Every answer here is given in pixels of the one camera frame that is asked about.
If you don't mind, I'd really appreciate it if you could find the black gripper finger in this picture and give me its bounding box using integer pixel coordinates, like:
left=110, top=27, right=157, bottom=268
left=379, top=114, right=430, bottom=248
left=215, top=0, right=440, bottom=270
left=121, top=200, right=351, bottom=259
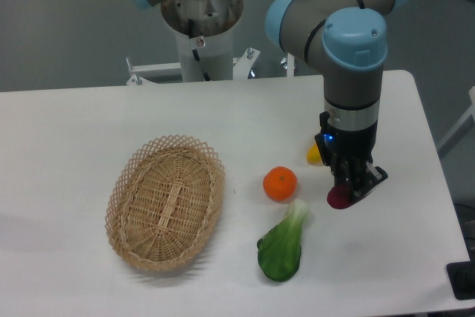
left=335, top=158, right=356, bottom=200
left=351, top=161, right=388, bottom=203

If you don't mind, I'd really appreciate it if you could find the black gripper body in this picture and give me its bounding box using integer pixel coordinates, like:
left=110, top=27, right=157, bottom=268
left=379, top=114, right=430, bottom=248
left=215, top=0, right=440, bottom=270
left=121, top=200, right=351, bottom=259
left=315, top=111, right=378, bottom=185

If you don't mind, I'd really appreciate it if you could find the purple sweet potato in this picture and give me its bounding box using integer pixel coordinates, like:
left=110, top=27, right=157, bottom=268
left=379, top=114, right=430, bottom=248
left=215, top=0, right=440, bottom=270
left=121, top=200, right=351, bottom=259
left=327, top=184, right=357, bottom=209

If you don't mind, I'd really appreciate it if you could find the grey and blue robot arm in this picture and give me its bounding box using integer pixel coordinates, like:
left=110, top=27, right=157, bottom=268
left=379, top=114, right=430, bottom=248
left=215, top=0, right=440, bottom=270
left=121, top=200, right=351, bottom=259
left=134, top=0, right=408, bottom=209

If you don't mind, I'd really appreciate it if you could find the yellow fruit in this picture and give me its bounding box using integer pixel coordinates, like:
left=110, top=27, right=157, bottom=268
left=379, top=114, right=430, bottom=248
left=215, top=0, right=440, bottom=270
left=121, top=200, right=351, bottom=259
left=306, top=144, right=323, bottom=166

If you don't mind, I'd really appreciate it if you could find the orange tangerine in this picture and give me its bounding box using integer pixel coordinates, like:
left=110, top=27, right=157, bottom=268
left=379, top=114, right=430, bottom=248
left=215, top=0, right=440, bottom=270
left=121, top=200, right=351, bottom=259
left=262, top=166, right=298, bottom=202

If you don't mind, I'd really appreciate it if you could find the green bok choy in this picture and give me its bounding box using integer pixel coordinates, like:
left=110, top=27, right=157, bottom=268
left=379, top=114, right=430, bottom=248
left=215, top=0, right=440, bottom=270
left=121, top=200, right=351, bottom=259
left=257, top=200, right=310, bottom=282

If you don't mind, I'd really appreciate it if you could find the black box at table edge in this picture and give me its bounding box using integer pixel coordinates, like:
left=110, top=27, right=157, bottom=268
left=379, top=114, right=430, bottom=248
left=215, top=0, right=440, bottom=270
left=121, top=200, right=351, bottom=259
left=446, top=261, right=474, bottom=301

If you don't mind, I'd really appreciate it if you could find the woven wicker basket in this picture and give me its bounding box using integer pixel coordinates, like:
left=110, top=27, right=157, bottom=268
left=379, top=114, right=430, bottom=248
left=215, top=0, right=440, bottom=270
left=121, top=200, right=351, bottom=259
left=105, top=135, right=225, bottom=272

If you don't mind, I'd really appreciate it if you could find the white frame at right edge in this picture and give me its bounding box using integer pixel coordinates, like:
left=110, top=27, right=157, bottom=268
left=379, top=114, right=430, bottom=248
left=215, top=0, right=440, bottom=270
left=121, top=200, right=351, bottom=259
left=436, top=87, right=474, bottom=159

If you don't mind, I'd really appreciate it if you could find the white metal base frame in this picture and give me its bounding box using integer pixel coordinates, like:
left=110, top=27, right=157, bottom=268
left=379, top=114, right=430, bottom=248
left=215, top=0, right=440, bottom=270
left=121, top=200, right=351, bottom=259
left=125, top=47, right=298, bottom=85

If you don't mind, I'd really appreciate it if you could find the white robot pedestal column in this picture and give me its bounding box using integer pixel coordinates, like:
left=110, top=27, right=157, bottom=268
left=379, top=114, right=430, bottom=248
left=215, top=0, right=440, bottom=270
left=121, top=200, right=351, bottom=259
left=160, top=0, right=243, bottom=82

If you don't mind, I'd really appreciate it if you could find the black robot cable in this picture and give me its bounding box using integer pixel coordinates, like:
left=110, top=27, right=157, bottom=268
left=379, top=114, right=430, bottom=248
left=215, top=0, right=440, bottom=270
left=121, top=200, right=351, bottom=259
left=187, top=19, right=212, bottom=82

